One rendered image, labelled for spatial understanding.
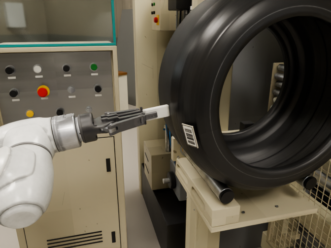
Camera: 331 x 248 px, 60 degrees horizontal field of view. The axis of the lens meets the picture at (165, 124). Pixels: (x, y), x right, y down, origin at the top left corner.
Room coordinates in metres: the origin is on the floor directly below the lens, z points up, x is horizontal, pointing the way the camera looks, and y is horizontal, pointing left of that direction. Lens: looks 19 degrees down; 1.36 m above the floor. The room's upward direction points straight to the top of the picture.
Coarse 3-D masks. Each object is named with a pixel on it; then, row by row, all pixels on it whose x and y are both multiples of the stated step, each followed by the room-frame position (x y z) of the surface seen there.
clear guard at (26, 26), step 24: (0, 0) 1.23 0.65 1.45; (24, 0) 1.25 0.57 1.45; (48, 0) 1.27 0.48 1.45; (72, 0) 1.30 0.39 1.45; (96, 0) 1.32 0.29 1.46; (0, 24) 1.22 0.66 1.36; (24, 24) 1.25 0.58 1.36; (48, 24) 1.27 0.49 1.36; (72, 24) 1.29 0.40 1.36; (96, 24) 1.32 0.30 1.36
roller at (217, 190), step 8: (184, 152) 0.99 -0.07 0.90; (192, 160) 0.91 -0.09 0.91; (208, 176) 0.79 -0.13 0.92; (208, 184) 0.77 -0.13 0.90; (216, 184) 0.74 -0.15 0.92; (224, 184) 0.73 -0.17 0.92; (216, 192) 0.71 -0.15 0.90; (224, 192) 0.69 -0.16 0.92; (232, 192) 0.70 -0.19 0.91; (224, 200) 0.69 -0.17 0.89
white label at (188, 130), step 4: (184, 124) 0.66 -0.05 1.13; (184, 128) 0.66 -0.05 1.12; (188, 128) 0.65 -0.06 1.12; (192, 128) 0.63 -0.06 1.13; (184, 132) 0.67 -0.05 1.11; (188, 132) 0.65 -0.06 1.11; (192, 132) 0.64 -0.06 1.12; (188, 136) 0.66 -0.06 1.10; (192, 136) 0.64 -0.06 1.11; (188, 140) 0.66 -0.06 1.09; (192, 140) 0.65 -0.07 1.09; (196, 140) 0.64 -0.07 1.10; (188, 144) 0.67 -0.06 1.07; (192, 144) 0.65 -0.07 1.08; (196, 144) 0.64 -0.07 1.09
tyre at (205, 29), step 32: (224, 0) 0.72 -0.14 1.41; (256, 0) 0.69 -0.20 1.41; (288, 0) 0.69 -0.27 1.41; (320, 0) 0.71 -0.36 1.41; (192, 32) 0.72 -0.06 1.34; (224, 32) 0.66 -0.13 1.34; (256, 32) 0.67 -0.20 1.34; (288, 32) 1.01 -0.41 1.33; (320, 32) 0.94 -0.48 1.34; (192, 64) 0.67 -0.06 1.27; (224, 64) 0.65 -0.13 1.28; (288, 64) 1.02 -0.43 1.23; (320, 64) 0.97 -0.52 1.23; (160, 96) 0.83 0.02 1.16; (192, 96) 0.65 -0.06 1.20; (288, 96) 1.02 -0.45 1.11; (320, 96) 0.95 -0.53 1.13; (256, 128) 0.99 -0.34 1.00; (288, 128) 0.98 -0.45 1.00; (320, 128) 0.88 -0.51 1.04; (224, 160) 0.66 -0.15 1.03; (256, 160) 0.90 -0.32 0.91; (288, 160) 0.85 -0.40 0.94; (320, 160) 0.74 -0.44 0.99
